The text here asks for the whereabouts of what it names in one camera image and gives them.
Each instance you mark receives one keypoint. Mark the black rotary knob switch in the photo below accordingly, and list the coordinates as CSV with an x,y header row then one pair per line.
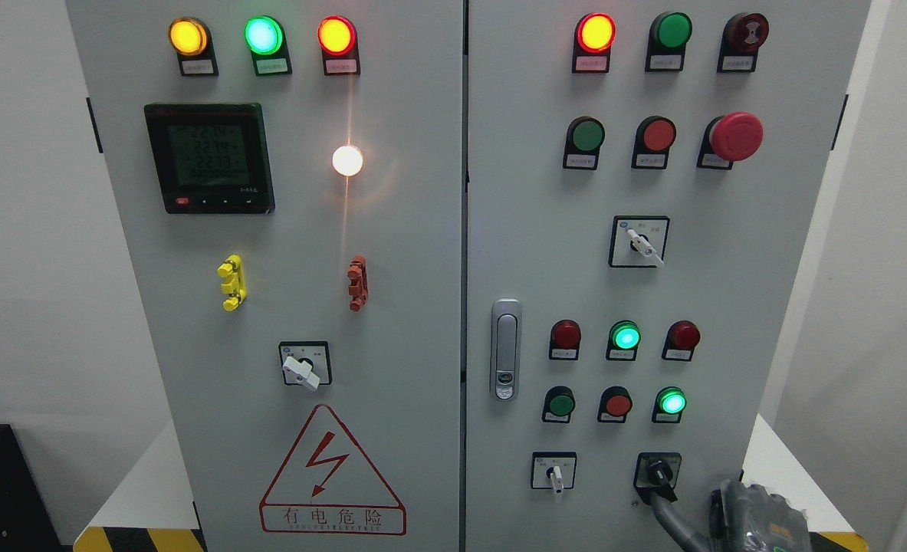
x,y
656,475

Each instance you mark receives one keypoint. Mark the red terminal connector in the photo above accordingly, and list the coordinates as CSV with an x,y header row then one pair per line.
x,y
358,288

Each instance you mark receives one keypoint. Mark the dark red light left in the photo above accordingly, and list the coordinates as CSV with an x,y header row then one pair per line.
x,y
564,340

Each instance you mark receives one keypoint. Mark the dark red light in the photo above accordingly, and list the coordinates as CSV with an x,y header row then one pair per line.
x,y
681,340
564,340

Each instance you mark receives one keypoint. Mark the white glowing indicator light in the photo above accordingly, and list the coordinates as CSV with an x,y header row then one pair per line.
x,y
347,160

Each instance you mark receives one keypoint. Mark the green push button lower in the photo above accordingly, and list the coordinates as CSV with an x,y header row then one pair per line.
x,y
559,405

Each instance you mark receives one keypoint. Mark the green push button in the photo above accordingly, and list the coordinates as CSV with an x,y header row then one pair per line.
x,y
668,38
559,405

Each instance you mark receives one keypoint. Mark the lit green light middle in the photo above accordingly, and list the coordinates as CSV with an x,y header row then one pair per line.
x,y
623,341

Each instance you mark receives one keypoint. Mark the lit green light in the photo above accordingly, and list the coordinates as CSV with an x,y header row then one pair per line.
x,y
669,405
623,341

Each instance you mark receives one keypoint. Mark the green push button second row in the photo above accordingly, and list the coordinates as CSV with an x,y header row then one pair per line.
x,y
584,137

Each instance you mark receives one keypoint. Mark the grey left cabinet door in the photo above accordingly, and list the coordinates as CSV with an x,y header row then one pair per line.
x,y
396,362

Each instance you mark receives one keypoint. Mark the grey cabinet door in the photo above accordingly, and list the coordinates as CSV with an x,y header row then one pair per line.
x,y
396,362
541,234

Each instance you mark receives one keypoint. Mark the red push button lower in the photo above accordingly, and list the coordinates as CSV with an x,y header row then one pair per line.
x,y
615,405

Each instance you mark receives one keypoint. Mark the grey right cabinet door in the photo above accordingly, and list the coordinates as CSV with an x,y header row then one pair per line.
x,y
541,234

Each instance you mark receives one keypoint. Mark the yellow terminal connector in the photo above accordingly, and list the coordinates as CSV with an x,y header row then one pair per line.
x,y
233,282

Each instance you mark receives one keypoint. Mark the dark red light right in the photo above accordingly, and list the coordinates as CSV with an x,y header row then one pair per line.
x,y
681,340

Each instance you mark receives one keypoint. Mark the red push button second row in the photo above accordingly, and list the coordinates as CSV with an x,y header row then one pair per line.
x,y
654,137

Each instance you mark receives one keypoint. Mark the red electric hazard warning sticker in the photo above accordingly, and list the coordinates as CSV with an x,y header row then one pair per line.
x,y
328,485

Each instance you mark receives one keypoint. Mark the lit green light lower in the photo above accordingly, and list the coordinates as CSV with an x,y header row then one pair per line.
x,y
669,405

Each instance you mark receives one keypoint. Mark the red indicator light left door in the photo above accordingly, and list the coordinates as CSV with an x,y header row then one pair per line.
x,y
339,46

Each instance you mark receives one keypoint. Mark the red indicator light door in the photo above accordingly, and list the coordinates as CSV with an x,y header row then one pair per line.
x,y
339,46
592,43

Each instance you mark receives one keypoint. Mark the black digital power meter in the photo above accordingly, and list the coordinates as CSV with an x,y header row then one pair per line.
x,y
211,158

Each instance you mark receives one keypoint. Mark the red indicator light right door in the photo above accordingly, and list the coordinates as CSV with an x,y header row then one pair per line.
x,y
592,43

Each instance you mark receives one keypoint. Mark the green indicator light top left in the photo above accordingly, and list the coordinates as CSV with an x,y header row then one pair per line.
x,y
265,39

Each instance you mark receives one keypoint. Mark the red emergency stop button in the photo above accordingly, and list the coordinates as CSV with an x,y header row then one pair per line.
x,y
730,138

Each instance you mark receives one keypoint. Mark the green push button top right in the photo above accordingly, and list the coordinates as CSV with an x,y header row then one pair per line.
x,y
668,38

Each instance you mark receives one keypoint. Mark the yellow indicator light top left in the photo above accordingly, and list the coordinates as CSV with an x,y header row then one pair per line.
x,y
192,42

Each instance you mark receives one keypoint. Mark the dark red buzzer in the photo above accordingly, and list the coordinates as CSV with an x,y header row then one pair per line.
x,y
743,35

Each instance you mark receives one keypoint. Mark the black box lower left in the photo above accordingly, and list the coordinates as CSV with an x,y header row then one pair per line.
x,y
24,522

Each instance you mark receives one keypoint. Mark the silver door handle lock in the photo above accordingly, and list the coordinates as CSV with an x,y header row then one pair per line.
x,y
506,318

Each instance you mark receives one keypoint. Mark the white selector switch left door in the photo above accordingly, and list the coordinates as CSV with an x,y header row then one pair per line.
x,y
306,364

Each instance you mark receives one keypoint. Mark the white selector switch right upper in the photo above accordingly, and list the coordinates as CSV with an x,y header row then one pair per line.
x,y
638,241

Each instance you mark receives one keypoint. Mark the white selector switch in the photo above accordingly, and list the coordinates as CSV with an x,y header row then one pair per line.
x,y
553,471
638,241

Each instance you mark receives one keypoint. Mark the white selector switch bottom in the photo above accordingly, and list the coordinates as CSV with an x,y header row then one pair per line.
x,y
553,471

